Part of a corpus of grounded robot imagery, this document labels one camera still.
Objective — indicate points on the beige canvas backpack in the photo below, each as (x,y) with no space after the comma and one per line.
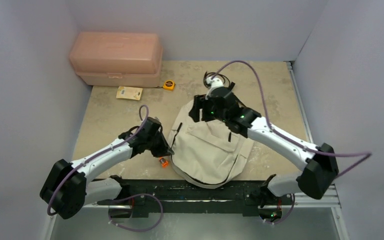
(206,154)

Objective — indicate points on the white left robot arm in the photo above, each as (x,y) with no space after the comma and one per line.
(72,185)

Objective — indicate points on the pink plastic storage box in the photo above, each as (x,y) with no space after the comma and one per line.
(113,59)

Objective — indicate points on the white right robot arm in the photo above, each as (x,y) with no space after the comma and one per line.
(317,164)

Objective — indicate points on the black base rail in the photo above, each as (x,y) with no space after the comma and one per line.
(249,198)

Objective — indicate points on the yellow tape measure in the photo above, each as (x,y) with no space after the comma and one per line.
(169,85)

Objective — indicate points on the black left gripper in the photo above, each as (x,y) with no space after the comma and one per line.
(164,150)

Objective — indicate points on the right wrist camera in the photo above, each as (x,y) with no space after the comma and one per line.
(212,84)

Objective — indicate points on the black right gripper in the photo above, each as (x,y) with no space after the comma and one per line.
(198,108)

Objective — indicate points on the tan paper card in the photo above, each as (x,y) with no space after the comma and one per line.
(129,93)

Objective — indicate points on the orange pencil sharpener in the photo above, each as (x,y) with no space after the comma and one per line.
(164,162)

